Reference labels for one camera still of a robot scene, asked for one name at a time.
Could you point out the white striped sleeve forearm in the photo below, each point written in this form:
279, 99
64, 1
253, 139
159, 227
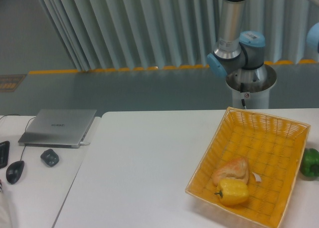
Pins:
5, 218

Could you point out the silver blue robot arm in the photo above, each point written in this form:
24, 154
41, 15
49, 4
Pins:
254, 31

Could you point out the yellow bell pepper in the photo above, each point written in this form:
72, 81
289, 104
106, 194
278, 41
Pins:
232, 192

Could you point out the green bell pepper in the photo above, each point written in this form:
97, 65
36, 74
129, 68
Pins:
310, 163

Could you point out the grey pleated curtain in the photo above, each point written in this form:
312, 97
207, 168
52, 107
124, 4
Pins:
118, 34

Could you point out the croissant bread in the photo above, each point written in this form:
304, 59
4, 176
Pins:
237, 169

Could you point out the yellow woven basket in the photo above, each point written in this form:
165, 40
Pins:
274, 147

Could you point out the silver laptop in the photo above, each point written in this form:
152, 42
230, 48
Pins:
58, 128

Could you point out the black small gadget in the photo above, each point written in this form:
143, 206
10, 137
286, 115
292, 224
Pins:
50, 157

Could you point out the white paper scrap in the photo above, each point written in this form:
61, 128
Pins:
257, 177

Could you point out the black computer mouse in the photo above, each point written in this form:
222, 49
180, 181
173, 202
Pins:
14, 171

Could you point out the black keyboard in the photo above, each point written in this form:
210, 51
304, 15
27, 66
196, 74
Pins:
4, 153

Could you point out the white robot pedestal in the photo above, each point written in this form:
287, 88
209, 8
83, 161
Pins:
251, 88

